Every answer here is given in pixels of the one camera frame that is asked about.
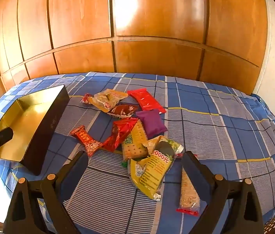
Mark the purple snack packet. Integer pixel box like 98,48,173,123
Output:
136,109,167,139

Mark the black box with gold inside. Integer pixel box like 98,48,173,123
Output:
0,85,70,176

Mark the yellow-green snack bag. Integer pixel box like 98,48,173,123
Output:
127,135,184,201

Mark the shiny red foil packet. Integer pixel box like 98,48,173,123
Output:
101,117,139,152

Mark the blue plaid bedsheet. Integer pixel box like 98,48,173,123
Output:
0,72,275,234

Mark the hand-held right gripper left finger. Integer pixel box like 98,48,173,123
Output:
3,150,89,234

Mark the red patterned candy bar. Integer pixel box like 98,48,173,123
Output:
70,125,103,157

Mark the wooden wardrobe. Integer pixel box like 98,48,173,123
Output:
0,0,272,95

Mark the plain red snack packet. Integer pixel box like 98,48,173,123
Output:
127,88,166,114

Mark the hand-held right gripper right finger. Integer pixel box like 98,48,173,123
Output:
181,151,265,234

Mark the dark brown snack packet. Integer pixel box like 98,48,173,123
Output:
108,104,139,119

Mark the clear sesame bar packet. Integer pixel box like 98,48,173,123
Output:
175,153,200,216

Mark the beige translucent snack packet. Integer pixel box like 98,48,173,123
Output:
89,89,128,113

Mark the small red candy packet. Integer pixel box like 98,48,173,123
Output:
79,93,94,104

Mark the green-edged cracker packet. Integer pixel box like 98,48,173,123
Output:
121,121,150,162

